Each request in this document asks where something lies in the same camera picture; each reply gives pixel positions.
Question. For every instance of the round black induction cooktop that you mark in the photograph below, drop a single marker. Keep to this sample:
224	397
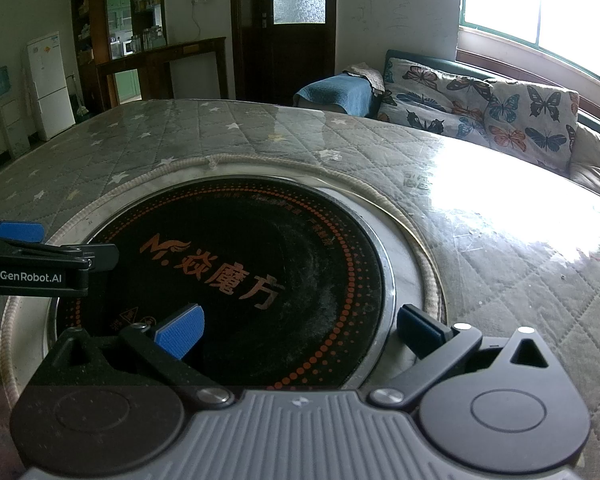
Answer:
255	240

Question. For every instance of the white microwave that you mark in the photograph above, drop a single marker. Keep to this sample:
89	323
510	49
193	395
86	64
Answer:
128	47

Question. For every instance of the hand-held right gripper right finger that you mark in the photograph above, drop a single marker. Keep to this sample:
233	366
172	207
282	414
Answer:
420	330

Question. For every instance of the beige crumpled cloth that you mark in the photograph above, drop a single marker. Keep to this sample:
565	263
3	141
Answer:
365	76

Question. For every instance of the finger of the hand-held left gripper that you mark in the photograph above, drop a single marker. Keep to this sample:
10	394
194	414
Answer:
100	256
20	231

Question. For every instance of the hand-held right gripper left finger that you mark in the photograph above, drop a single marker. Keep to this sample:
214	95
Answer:
180	332

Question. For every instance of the beige cushion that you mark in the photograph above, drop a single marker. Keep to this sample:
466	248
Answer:
597	160

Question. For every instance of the dark wooden console table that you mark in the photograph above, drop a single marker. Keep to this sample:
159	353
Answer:
180	60

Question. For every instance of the white refrigerator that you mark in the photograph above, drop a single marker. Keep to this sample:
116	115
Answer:
50	90

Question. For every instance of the dark wooden shelf cabinet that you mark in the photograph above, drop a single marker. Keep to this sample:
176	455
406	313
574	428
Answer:
97	20

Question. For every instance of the dark wooden glass door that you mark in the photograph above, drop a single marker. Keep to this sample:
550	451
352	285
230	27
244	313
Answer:
290	60

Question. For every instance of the teal sofa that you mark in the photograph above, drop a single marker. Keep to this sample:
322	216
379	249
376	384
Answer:
430	57

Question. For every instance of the white water dispenser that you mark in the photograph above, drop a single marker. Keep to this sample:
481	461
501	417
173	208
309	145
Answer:
11	110

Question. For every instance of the row of glass jars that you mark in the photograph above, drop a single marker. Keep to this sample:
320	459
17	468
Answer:
151	39

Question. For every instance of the blue towel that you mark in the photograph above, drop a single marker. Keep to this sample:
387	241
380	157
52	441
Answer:
330	92

